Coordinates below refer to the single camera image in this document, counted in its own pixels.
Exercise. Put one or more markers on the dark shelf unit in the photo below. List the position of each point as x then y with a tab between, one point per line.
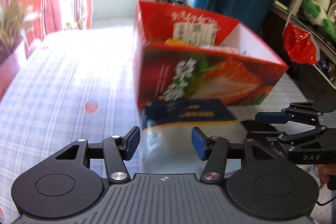
316	82

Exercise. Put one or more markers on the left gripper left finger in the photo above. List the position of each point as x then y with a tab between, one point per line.
74	179

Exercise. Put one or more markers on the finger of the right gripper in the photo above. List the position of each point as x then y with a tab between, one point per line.
307	140
298	112

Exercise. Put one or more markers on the potted green plant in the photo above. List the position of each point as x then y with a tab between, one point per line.
16	21

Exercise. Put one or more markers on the red plastic bag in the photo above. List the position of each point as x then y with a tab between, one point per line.
300	45

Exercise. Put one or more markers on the green plush toy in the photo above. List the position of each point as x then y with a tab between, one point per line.
317	16

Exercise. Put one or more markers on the checked strawberry tablecloth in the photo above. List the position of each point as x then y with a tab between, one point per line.
80	85

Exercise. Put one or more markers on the dark blue snack packet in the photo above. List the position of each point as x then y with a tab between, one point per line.
184	111

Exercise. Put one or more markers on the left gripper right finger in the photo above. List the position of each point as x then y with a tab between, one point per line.
255	179

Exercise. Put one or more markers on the red strawberry cardboard box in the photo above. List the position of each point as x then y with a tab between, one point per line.
187	53

